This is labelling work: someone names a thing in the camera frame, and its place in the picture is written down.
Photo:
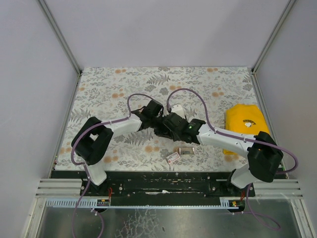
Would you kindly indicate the floral patterned table mat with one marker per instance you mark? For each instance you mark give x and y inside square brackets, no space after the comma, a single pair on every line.
[164,98]

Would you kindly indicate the small pink white stapler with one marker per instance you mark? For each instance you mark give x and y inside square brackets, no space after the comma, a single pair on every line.
[178,109]

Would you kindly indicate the aluminium frame post left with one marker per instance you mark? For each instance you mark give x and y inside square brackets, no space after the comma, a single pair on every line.
[59,35]

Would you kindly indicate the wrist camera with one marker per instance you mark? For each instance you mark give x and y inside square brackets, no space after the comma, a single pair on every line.
[174,122]
[153,108]

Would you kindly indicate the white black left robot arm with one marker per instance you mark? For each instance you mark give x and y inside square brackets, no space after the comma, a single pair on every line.
[91,142]

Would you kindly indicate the yellow Snoopy cloth pouch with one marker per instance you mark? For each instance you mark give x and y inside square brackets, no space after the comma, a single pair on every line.
[246,119]

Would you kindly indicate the aluminium frame post right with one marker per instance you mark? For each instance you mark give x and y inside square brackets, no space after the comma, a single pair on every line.
[283,17]

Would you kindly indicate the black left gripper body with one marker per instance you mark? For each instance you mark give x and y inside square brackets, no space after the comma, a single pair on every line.
[157,121]

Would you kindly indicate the aluminium frame post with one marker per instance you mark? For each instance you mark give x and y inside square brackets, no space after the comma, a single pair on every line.
[283,17]
[59,35]

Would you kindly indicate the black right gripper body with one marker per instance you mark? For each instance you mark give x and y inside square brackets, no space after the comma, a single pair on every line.
[163,129]

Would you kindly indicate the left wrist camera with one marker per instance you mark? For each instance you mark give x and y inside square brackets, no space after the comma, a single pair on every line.
[153,108]

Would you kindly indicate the white slotted cable duct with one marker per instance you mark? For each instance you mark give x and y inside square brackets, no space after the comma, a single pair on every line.
[219,203]

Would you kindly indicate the red white staple box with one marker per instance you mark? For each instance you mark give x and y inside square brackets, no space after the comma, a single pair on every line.
[173,157]

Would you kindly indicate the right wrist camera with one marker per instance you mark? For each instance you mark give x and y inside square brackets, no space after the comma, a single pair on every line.
[174,122]

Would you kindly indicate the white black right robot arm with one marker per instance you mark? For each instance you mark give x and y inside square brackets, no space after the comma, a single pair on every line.
[260,150]

